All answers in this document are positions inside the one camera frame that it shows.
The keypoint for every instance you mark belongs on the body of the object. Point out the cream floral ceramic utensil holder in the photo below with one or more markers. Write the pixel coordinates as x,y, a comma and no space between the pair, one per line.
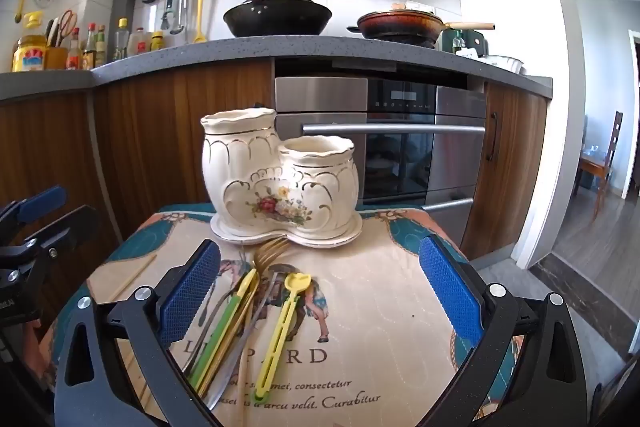
280,172

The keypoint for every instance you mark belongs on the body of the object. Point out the dark sauce bottle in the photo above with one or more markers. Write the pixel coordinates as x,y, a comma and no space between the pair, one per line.
90,49

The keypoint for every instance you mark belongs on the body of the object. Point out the yellow seasoning jar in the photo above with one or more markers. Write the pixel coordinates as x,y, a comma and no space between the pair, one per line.
157,42

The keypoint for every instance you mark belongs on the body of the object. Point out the knife block with scissors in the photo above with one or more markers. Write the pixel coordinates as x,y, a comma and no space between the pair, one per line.
57,52

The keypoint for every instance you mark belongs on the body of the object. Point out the printed horse tablecloth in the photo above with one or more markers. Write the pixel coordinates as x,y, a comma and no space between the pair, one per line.
370,307

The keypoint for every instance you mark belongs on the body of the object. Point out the wooden dining table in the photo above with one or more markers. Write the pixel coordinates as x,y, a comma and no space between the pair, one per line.
592,167

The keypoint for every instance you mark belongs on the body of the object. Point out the yellow plastic fruit fork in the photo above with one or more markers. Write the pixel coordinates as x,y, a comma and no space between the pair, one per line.
285,322

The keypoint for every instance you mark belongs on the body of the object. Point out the yellow slotted spatula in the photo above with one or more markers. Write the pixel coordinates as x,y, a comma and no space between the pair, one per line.
199,22

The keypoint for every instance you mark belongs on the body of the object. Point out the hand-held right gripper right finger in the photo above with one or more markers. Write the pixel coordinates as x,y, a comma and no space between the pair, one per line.
450,292

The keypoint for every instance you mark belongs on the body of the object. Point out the cream ceramic holder tray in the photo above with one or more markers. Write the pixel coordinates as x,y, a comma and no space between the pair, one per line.
290,238

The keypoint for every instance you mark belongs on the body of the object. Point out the gold fork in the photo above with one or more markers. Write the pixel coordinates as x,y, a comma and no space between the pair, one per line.
272,252

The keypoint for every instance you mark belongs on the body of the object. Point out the clear oil bottle yellow cap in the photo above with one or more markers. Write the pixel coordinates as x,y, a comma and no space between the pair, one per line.
121,41

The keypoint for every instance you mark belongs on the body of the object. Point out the wooden chopstick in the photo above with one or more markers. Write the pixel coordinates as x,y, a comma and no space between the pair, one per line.
243,364
132,277

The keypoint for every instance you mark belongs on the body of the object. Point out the brown frying pan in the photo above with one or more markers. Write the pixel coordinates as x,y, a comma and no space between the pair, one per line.
395,24

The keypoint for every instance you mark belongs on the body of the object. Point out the wooden dining chair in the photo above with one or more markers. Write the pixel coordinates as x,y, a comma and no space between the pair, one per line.
611,157

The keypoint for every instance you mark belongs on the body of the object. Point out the white bowl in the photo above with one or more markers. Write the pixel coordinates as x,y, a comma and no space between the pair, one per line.
502,63

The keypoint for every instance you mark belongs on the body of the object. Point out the small glass bottle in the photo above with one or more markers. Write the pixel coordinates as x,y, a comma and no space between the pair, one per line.
457,43

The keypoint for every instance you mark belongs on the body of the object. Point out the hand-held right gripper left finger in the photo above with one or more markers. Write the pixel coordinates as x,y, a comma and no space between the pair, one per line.
192,292

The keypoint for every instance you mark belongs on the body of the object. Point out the green countertop appliance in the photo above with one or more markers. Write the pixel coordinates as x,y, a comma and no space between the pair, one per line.
472,43

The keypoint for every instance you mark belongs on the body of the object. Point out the red capped sauce bottle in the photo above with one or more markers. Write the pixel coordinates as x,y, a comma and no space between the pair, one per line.
75,52

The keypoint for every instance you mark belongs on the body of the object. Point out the hanging metal tongs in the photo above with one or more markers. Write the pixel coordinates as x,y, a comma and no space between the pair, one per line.
180,14

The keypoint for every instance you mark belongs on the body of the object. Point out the white seasoning bottle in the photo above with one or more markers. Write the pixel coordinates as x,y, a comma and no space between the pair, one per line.
138,43

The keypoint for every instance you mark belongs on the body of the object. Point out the silver steel fork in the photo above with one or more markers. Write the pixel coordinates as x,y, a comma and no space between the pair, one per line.
250,332

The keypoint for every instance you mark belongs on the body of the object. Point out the green labelled sauce bottle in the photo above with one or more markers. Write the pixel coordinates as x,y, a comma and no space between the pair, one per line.
101,49

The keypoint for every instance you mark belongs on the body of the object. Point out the stainless steel built-in oven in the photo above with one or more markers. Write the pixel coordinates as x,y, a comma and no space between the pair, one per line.
400,147

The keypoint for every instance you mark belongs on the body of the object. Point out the hanging blue peeler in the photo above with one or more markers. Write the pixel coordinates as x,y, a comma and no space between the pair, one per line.
167,14

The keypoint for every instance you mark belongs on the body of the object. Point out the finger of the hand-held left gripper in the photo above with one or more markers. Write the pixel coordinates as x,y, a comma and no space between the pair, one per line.
42,202
65,229

